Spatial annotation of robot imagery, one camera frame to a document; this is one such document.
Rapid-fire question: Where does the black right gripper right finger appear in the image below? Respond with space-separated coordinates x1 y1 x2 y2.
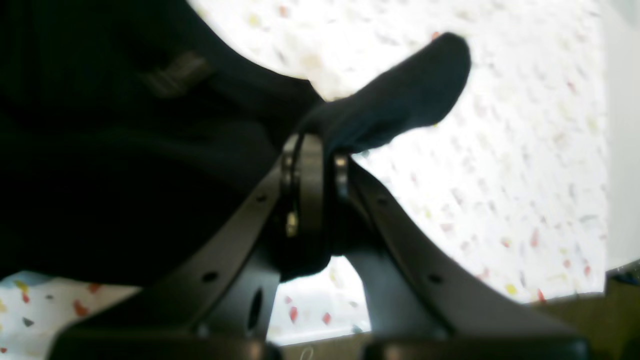
334 153 591 360

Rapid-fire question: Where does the terrazzo pattern table cloth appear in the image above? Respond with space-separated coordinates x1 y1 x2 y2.
1 0 607 360

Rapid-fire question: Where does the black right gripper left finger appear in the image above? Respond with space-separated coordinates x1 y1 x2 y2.
50 134 324 360

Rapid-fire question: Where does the black t-shirt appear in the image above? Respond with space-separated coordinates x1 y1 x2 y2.
0 0 471 286

